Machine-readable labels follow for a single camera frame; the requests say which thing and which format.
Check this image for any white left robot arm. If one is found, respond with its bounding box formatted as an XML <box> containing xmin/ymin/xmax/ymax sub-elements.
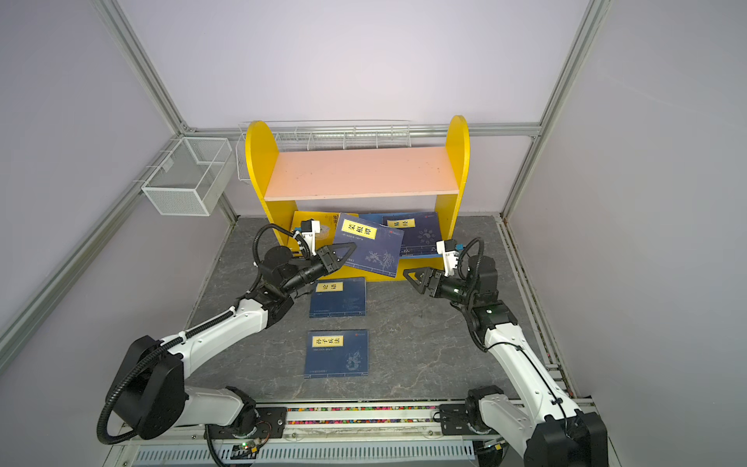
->
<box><xmin>95</xmin><ymin>242</ymin><xmax>356</xmax><ymax>445</ymax></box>

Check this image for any white mesh basket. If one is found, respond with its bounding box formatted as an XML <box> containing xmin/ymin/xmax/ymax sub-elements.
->
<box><xmin>142</xmin><ymin>136</ymin><xmax>235</xmax><ymax>217</ymax></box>

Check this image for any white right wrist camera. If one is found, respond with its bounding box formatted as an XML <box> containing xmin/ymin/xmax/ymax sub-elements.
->
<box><xmin>436</xmin><ymin>239</ymin><xmax>464</xmax><ymax>276</ymax></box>

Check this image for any yellow cartoon book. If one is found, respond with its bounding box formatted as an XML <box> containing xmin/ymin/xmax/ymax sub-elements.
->
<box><xmin>291</xmin><ymin>211</ymin><xmax>340</xmax><ymax>246</ymax></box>

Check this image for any blue book lowest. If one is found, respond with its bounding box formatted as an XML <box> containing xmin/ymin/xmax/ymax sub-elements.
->
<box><xmin>335</xmin><ymin>214</ymin><xmax>404</xmax><ymax>278</ymax></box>

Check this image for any blue book bottom stack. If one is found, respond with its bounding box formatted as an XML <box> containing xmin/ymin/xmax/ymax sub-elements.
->
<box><xmin>303</xmin><ymin>330</ymin><xmax>370</xmax><ymax>379</ymax></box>

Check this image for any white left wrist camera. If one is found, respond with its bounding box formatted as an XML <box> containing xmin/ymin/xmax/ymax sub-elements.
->
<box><xmin>293</xmin><ymin>219</ymin><xmax>321</xmax><ymax>258</ymax></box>

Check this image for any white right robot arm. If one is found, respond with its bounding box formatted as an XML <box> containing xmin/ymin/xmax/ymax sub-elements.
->
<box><xmin>403</xmin><ymin>258</ymin><xmax>609</xmax><ymax>466</ymax></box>

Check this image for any white wire rack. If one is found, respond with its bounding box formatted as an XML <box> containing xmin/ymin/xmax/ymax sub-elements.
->
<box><xmin>268</xmin><ymin>123</ymin><xmax>412</xmax><ymax>152</ymax></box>

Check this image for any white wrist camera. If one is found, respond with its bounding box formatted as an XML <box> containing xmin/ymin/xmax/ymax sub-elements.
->
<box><xmin>436</xmin><ymin>239</ymin><xmax>464</xmax><ymax>276</ymax></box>
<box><xmin>293</xmin><ymin>219</ymin><xmax>321</xmax><ymax>258</ymax></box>

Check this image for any yellow bookshelf with coloured shelves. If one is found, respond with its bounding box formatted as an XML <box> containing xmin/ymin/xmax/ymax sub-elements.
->
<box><xmin>244</xmin><ymin>115</ymin><xmax>471</xmax><ymax>285</ymax></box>

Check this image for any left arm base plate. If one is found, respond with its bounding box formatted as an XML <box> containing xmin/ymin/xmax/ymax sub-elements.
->
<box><xmin>207</xmin><ymin>406</ymin><xmax>288</xmax><ymax>440</ymax></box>

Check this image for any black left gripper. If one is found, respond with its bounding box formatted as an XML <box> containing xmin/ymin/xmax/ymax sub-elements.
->
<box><xmin>281</xmin><ymin>243</ymin><xmax>355</xmax><ymax>296</ymax></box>

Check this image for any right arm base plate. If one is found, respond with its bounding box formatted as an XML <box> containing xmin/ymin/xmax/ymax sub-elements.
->
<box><xmin>432</xmin><ymin>401</ymin><xmax>521</xmax><ymax>437</ymax></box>

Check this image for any blue book yellow label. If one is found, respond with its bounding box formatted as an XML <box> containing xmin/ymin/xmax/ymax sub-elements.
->
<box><xmin>309</xmin><ymin>277</ymin><xmax>367</xmax><ymax>318</ymax></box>

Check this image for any aluminium frame rail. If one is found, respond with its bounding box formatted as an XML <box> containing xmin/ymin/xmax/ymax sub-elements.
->
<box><xmin>0</xmin><ymin>0</ymin><xmax>235</xmax><ymax>375</ymax></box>

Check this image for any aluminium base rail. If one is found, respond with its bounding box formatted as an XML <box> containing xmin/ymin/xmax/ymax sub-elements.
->
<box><xmin>105</xmin><ymin>400</ymin><xmax>523</xmax><ymax>466</ymax></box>

